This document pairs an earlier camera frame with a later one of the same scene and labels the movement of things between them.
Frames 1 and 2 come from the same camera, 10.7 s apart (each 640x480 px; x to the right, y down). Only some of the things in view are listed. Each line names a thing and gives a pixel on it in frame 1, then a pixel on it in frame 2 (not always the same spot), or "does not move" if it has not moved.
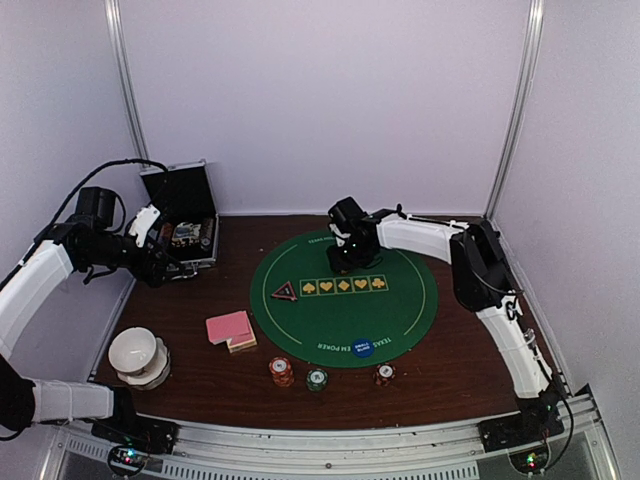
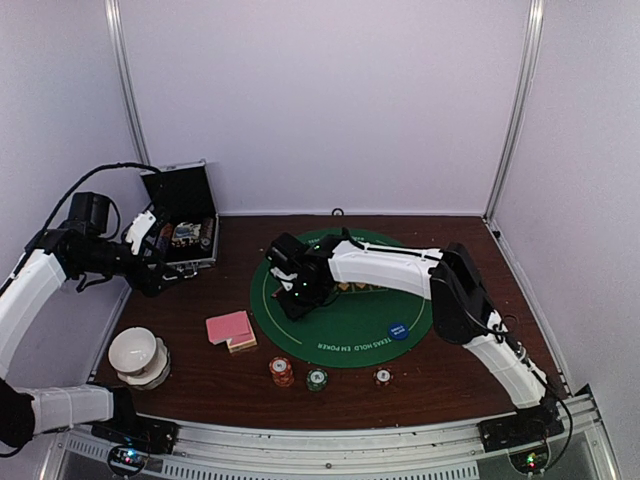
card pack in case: (185, 233) does not move
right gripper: (338, 264) to (296, 310)
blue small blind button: (362, 347) to (398, 331)
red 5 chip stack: (281, 371) does not move
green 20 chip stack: (316, 380) does not move
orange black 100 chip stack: (384, 374) does not move
